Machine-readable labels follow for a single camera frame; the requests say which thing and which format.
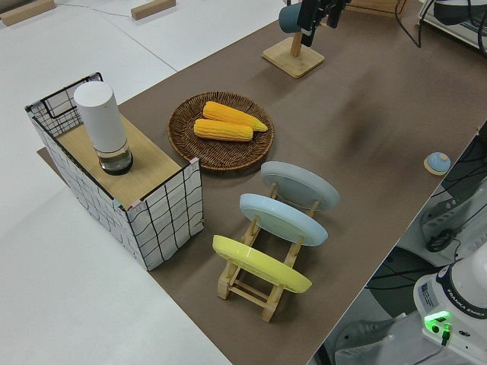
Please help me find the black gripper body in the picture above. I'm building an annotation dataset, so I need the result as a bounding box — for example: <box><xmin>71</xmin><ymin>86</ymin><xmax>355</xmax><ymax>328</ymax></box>
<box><xmin>314</xmin><ymin>0</ymin><xmax>352</xmax><ymax>10</ymax></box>

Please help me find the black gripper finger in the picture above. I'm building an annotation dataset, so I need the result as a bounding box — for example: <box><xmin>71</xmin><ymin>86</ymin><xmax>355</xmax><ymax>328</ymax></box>
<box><xmin>298</xmin><ymin>0</ymin><xmax>320</xmax><ymax>47</ymax></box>
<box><xmin>326</xmin><ymin>0</ymin><xmax>346</xmax><ymax>29</ymax></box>

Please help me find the dark blue mug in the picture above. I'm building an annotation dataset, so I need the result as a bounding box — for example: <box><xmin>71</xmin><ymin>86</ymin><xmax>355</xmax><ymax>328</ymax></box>
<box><xmin>278</xmin><ymin>5</ymin><xmax>306</xmax><ymax>36</ymax></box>

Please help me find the wooden mug rack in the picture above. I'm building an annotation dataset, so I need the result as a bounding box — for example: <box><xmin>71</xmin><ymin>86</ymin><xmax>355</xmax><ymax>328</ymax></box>
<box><xmin>262</xmin><ymin>29</ymin><xmax>326</xmax><ymax>80</ymax></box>

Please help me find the brown table mat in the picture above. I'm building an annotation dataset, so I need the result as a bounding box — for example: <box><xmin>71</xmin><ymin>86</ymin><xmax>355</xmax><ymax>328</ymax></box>
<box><xmin>36</xmin><ymin>0</ymin><xmax>487</xmax><ymax>365</ymax></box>

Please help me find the yellow corn cob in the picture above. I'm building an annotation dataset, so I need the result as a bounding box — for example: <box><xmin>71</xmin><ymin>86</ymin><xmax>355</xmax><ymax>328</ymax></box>
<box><xmin>202</xmin><ymin>100</ymin><xmax>269</xmax><ymax>133</ymax></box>
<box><xmin>193</xmin><ymin>118</ymin><xmax>255</xmax><ymax>143</ymax></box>

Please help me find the wooden block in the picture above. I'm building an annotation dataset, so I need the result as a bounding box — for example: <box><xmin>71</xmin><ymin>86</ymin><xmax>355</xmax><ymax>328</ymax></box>
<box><xmin>129</xmin><ymin>0</ymin><xmax>177</xmax><ymax>21</ymax></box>
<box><xmin>0</xmin><ymin>0</ymin><xmax>56</xmax><ymax>27</ymax></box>

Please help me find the grey plate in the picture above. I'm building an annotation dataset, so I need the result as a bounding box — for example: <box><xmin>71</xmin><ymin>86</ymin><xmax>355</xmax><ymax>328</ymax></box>
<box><xmin>260</xmin><ymin>160</ymin><xmax>341</xmax><ymax>214</ymax></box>

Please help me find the brown wicker basket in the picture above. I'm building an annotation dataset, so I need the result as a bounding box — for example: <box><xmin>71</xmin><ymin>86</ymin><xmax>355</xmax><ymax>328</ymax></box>
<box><xmin>167</xmin><ymin>90</ymin><xmax>276</xmax><ymax>172</ymax></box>

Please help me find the blue service bell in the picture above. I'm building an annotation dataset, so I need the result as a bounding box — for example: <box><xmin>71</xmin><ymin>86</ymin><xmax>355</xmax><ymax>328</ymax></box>
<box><xmin>423</xmin><ymin>151</ymin><xmax>453</xmax><ymax>176</ymax></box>

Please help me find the light blue plate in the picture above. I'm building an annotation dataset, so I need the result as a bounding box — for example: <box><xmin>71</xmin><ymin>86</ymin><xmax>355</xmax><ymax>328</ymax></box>
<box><xmin>238</xmin><ymin>192</ymin><xmax>329</xmax><ymax>249</ymax></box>

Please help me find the white cylindrical grinder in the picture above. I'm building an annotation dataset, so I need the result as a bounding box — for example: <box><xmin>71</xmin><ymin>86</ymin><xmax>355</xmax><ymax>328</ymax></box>
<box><xmin>72</xmin><ymin>82</ymin><xmax>135</xmax><ymax>176</ymax></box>

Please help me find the yellow plate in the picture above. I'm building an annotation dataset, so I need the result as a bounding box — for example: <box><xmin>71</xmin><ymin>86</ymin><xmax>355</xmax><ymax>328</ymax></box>
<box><xmin>212</xmin><ymin>234</ymin><xmax>314</xmax><ymax>294</ymax></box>

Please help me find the wooden plate rack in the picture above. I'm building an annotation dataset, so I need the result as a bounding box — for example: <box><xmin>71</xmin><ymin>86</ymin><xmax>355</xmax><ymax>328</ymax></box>
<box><xmin>217</xmin><ymin>181</ymin><xmax>321</xmax><ymax>324</ymax></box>

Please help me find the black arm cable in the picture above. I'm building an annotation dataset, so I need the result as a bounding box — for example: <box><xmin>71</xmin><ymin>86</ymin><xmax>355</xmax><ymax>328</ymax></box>
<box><xmin>394</xmin><ymin>0</ymin><xmax>423</xmax><ymax>49</ymax></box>

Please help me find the thin grey cable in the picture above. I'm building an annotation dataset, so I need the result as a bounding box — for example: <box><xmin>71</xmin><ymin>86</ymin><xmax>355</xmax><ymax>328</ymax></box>
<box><xmin>56</xmin><ymin>0</ymin><xmax>132</xmax><ymax>18</ymax></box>

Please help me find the wire grid wooden shelf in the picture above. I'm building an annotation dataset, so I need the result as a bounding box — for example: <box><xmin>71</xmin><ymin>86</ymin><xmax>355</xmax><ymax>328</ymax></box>
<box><xmin>24</xmin><ymin>71</ymin><xmax>205</xmax><ymax>272</ymax></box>

